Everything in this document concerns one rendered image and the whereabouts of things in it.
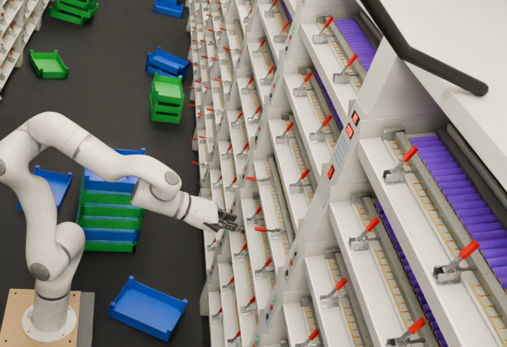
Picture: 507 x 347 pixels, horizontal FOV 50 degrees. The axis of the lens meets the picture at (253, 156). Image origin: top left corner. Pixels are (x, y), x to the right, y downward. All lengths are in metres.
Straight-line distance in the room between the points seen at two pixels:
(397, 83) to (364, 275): 0.42
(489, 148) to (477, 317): 0.26
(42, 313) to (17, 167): 0.62
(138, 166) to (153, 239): 1.49
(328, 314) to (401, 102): 0.53
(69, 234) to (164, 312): 0.89
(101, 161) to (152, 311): 1.22
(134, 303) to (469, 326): 1.99
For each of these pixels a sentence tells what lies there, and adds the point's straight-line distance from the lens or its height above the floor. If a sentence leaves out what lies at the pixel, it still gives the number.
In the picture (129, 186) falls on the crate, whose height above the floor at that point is 0.43.
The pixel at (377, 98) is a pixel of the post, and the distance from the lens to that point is 1.22.
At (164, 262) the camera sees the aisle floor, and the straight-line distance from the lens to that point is 2.91.
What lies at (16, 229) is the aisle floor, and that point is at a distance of 2.99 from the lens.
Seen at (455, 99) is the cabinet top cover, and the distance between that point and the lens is 0.97.
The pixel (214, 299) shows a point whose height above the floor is 0.18.
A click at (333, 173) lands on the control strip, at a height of 1.37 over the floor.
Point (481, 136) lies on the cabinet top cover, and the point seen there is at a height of 1.74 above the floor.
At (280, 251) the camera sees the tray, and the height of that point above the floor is 0.94.
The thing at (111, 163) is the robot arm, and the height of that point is 1.11.
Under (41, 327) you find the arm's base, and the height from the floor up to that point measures 0.33.
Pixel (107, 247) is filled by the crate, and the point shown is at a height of 0.03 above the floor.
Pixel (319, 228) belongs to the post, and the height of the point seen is 1.22.
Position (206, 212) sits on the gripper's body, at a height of 1.02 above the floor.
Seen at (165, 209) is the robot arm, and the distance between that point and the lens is 1.62.
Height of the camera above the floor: 2.06
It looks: 32 degrees down
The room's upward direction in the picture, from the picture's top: 19 degrees clockwise
